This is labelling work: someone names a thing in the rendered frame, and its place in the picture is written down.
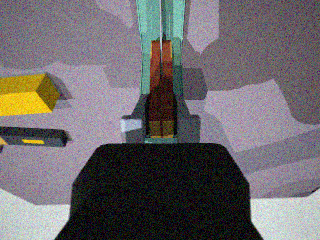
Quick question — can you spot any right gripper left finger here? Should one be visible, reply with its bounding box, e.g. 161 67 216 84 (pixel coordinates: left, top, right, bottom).
120 94 150 143

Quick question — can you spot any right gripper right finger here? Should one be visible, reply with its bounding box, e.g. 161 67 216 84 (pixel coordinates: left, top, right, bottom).
173 94 201 143

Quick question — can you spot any green l-shaped bar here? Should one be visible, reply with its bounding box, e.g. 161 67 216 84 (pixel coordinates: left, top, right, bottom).
136 0 185 143

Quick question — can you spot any yellow rectangular block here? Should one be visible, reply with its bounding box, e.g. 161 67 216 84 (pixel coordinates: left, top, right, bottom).
0 72 61 116

